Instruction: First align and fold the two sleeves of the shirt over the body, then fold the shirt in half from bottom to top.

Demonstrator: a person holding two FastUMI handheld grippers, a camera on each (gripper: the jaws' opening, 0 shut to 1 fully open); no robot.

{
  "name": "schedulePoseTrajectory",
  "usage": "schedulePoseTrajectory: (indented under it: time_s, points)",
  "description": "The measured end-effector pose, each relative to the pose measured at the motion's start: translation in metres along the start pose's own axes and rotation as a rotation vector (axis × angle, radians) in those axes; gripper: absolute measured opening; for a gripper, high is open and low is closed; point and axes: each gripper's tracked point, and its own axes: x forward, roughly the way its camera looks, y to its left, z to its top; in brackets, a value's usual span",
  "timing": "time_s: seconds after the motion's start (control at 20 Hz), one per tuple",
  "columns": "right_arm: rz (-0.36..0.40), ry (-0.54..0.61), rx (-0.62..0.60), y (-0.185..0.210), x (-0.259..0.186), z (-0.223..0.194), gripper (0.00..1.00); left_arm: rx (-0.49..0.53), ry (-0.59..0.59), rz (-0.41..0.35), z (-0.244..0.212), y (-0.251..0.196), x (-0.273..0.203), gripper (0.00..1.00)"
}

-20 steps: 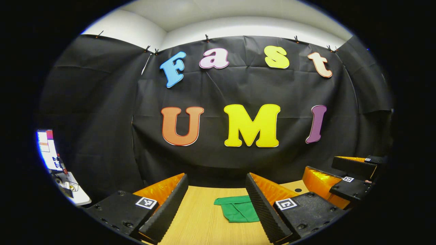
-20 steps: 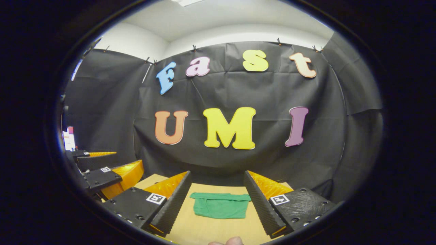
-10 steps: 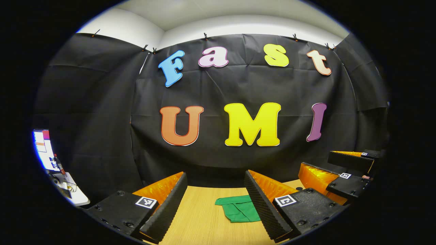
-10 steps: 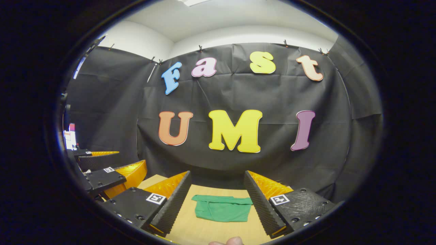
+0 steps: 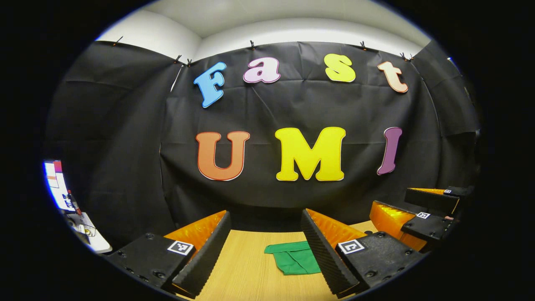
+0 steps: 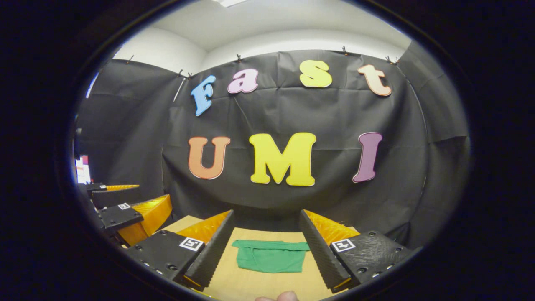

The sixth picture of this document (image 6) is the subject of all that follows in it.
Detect green T-shirt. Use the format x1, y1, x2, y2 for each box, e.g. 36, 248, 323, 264
232, 239, 311, 274

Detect black backdrop cloth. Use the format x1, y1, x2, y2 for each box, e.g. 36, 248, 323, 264
73, 40, 473, 251

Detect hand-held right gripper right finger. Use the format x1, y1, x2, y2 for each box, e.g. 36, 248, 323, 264
299, 209, 423, 294

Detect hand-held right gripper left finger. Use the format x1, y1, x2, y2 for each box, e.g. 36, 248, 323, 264
125, 209, 235, 292

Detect computer monitor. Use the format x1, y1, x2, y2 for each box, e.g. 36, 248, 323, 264
74, 155, 92, 185

